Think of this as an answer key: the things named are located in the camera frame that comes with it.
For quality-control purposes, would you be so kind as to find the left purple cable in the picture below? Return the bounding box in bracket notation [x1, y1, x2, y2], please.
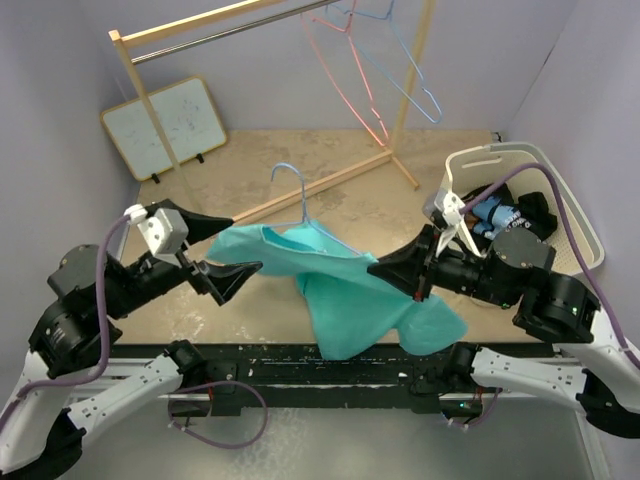
[0, 212, 136, 436]

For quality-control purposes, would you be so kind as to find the teal t shirt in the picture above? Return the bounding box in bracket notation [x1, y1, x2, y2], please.
[206, 221, 468, 360]

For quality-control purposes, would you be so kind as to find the blue hanger of teal shirt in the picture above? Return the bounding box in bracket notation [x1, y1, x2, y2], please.
[269, 162, 362, 255]

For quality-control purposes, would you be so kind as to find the pink hanger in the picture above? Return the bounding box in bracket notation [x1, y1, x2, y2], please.
[299, 1, 390, 148]

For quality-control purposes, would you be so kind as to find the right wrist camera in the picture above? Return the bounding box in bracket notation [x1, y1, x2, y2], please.
[422, 188, 479, 256]

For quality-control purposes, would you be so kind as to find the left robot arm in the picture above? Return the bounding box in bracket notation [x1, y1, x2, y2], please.
[1, 200, 261, 479]

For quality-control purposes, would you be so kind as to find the cream laundry basket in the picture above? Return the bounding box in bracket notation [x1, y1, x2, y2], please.
[441, 142, 605, 275]

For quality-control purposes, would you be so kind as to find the blue hanger of white shirt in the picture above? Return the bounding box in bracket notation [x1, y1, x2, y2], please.
[324, 0, 444, 125]

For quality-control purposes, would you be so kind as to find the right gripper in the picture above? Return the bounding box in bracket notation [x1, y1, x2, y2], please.
[365, 221, 514, 305]

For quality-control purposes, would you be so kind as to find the small whiteboard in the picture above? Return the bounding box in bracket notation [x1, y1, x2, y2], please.
[100, 74, 229, 183]

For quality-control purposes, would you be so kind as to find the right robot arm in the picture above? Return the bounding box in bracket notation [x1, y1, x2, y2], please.
[368, 225, 639, 439]

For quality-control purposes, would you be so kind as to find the black t shirt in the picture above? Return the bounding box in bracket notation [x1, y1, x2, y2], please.
[465, 185, 558, 250]

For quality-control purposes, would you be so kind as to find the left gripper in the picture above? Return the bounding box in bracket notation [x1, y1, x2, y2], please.
[104, 198, 263, 317]

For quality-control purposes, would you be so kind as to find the wooden clothes rack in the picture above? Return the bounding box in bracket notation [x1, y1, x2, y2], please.
[109, 0, 435, 224]

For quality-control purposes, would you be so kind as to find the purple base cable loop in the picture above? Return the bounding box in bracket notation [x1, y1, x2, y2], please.
[167, 379, 270, 449]

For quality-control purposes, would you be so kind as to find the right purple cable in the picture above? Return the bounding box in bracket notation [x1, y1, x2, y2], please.
[459, 163, 640, 361]

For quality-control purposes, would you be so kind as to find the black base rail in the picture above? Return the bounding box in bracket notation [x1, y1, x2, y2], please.
[104, 342, 556, 416]

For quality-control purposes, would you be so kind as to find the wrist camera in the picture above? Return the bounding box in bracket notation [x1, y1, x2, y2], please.
[422, 188, 479, 256]
[124, 204, 189, 265]

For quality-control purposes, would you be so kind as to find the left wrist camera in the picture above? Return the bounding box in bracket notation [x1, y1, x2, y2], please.
[124, 204, 189, 265]

